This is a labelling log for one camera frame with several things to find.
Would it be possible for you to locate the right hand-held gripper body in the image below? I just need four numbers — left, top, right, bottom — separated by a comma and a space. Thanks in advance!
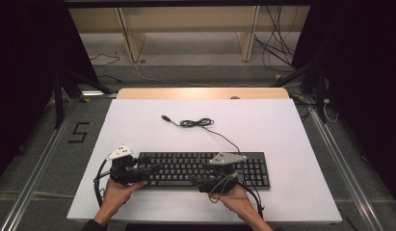
198, 152, 248, 194

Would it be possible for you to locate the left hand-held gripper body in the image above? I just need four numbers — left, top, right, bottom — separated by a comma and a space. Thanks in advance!
105, 144, 151, 187

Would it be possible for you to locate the black computer keyboard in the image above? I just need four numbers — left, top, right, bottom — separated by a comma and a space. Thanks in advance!
136, 151, 272, 191

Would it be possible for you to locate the person's left hand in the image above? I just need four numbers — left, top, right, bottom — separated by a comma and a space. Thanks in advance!
94, 178, 147, 222

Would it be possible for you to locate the person's right hand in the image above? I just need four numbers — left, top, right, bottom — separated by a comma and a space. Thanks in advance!
211, 185, 261, 222

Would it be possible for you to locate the white board table cover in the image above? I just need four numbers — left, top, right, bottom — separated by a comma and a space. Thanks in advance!
66, 98, 343, 224

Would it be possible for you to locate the black metal stand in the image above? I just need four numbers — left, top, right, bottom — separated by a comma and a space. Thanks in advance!
272, 60, 329, 125
51, 67, 114, 130

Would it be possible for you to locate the dark curtain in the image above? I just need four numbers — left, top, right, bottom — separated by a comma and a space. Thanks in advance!
0, 0, 98, 187
291, 0, 396, 210

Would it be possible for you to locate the light wooden shelf unit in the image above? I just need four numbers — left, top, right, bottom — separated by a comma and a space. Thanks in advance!
68, 5, 311, 64

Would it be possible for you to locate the left hand-held gripper cable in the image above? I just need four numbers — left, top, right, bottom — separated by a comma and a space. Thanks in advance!
92, 158, 113, 209

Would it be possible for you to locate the black keyboard cable with plug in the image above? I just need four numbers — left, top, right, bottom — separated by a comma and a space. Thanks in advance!
160, 115, 242, 154

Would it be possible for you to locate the aluminium floor rail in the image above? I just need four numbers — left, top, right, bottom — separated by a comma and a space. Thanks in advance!
0, 99, 75, 231
308, 108, 385, 231

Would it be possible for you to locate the thin black floor cable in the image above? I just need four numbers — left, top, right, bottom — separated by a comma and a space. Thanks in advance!
89, 53, 121, 68

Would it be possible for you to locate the short white cable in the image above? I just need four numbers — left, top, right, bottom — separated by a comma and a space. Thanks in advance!
323, 98, 340, 124

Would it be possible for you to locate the bundle of black cables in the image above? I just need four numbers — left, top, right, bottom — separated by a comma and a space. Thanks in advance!
252, 5, 300, 73

